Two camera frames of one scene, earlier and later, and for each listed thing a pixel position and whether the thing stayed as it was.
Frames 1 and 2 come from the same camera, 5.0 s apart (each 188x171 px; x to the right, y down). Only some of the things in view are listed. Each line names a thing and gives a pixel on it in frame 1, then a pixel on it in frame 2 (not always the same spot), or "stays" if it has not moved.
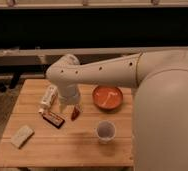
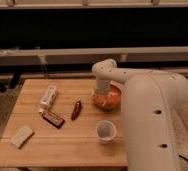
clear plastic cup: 106,131 stays
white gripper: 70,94 to 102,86
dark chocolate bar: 53,119 stays
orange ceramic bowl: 107,97 stays
